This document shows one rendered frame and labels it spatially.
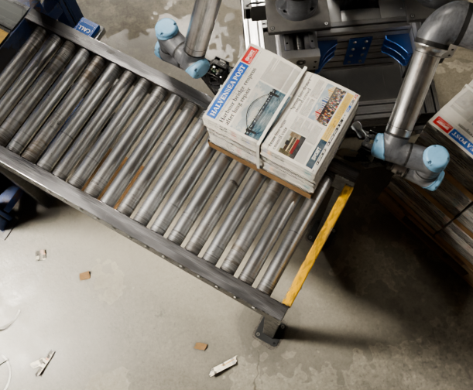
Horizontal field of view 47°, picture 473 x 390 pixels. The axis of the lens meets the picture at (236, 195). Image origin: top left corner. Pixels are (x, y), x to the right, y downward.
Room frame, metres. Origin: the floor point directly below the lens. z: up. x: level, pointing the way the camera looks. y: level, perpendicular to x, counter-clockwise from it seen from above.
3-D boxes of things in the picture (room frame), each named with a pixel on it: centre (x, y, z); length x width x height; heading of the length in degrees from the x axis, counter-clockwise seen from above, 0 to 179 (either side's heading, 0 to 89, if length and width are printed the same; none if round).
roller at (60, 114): (0.96, 0.56, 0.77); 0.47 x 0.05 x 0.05; 144
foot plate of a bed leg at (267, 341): (0.18, -0.08, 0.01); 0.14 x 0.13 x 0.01; 144
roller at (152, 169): (0.72, 0.24, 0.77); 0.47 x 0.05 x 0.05; 144
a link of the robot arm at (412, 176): (0.54, -0.60, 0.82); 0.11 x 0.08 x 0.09; 54
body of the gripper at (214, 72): (1.01, 0.03, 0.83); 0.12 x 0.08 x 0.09; 54
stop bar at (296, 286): (0.36, -0.24, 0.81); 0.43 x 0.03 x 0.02; 144
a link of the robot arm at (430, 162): (0.55, -0.58, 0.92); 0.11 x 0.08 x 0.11; 63
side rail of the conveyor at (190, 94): (0.96, 0.14, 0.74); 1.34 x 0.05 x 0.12; 54
